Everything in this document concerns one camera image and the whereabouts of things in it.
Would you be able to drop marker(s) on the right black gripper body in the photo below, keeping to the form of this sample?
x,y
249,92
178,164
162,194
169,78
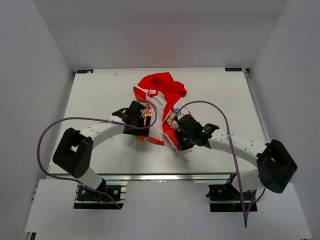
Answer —
x,y
185,140

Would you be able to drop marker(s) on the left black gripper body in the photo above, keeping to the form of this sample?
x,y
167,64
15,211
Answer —
x,y
139,122

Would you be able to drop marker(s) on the colourful children's zip jacket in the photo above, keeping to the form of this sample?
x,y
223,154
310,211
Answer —
x,y
164,98

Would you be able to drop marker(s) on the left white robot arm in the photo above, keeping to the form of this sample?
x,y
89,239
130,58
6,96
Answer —
x,y
74,151

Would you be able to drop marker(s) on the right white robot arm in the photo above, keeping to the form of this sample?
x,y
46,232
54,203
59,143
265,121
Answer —
x,y
274,166

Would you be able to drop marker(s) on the left blue corner label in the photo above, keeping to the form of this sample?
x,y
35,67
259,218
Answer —
x,y
84,71

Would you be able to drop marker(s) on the blue corner label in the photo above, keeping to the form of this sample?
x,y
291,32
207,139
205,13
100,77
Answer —
x,y
233,69
84,71

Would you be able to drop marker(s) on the right blue corner label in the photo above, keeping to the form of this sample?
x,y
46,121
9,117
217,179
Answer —
x,y
233,69

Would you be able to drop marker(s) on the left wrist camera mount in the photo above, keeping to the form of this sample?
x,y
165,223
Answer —
x,y
121,113

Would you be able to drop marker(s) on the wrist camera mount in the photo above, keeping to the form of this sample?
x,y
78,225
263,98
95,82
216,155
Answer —
x,y
208,129
121,113

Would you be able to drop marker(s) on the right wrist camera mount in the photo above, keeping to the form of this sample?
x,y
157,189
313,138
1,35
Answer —
x,y
208,129

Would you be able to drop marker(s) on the aluminium front rail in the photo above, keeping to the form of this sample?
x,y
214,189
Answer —
x,y
166,177

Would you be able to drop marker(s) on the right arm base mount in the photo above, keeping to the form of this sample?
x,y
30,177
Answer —
x,y
224,198

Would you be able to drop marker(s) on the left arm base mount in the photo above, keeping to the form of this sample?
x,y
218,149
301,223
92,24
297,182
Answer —
x,y
113,199

